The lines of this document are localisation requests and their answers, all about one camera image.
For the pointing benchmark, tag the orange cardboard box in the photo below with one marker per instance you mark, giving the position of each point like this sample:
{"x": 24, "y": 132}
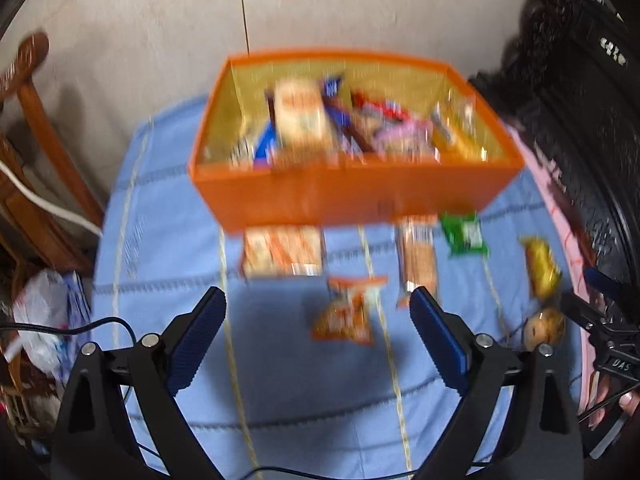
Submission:
{"x": 350, "y": 195}

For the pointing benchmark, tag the brown carved wooden chair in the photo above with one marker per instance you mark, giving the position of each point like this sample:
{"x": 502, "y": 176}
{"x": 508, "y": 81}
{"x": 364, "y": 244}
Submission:
{"x": 30, "y": 220}

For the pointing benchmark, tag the small green snack packet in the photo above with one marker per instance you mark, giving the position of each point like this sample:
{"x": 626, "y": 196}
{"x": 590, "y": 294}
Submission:
{"x": 465, "y": 234}

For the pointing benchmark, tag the blue striped cloth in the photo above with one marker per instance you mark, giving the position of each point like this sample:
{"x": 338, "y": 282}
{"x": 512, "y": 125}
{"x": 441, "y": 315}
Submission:
{"x": 80, "y": 300}

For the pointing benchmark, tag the brown bun clear packet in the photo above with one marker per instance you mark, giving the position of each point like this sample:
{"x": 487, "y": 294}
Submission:
{"x": 545, "y": 330}

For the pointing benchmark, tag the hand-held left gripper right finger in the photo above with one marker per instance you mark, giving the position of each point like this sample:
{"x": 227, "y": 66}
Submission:
{"x": 440, "y": 340}

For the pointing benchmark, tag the pink cracker packet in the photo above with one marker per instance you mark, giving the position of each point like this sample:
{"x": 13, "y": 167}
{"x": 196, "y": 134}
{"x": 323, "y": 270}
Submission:
{"x": 400, "y": 137}

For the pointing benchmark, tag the white plastic bag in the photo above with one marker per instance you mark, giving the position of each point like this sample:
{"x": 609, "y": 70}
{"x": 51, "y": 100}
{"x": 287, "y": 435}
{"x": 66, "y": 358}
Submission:
{"x": 40, "y": 305}

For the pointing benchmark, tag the clear long plastic packet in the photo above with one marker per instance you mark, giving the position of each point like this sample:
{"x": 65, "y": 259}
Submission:
{"x": 460, "y": 125}

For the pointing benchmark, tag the brown cracker packet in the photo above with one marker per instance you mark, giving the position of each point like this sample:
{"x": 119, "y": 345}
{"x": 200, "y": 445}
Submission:
{"x": 300, "y": 115}

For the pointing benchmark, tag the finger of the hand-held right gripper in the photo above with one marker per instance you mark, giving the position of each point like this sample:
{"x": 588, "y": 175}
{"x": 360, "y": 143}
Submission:
{"x": 602, "y": 282}
{"x": 580, "y": 307}

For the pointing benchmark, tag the yellow orange snack packet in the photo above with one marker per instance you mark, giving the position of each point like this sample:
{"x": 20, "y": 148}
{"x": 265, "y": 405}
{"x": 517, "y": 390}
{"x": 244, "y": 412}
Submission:
{"x": 347, "y": 312}

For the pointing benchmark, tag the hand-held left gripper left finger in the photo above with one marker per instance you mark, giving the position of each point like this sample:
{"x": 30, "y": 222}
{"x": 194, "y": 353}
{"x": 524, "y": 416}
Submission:
{"x": 197, "y": 340}

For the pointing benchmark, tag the yellow lemon cake packet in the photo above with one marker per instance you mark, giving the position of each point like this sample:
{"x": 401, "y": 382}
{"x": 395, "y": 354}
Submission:
{"x": 542, "y": 270}

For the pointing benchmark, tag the red checkered snack packet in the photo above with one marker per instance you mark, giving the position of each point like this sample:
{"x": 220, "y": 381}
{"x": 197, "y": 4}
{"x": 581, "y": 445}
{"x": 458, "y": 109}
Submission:
{"x": 380, "y": 105}

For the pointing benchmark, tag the dark carved wooden furniture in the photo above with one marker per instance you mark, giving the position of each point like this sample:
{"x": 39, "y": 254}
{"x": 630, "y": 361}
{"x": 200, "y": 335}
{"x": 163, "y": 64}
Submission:
{"x": 590, "y": 135}

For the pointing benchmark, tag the orange white cracker packet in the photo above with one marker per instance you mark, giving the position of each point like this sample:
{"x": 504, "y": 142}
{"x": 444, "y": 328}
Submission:
{"x": 282, "y": 252}

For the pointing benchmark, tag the pink cloth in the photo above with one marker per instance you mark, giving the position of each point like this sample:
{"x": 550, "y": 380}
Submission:
{"x": 560, "y": 200}

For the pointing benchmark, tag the clear cracker stack packet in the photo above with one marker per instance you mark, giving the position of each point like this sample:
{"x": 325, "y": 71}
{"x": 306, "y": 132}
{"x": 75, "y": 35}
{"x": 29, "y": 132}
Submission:
{"x": 417, "y": 260}

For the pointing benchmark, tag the person's right hand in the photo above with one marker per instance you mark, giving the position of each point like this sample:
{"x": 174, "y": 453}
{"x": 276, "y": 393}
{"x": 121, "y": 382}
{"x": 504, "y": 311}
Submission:
{"x": 627, "y": 401}

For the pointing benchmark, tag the plain blue snack packet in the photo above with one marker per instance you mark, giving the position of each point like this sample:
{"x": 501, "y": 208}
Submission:
{"x": 331, "y": 86}

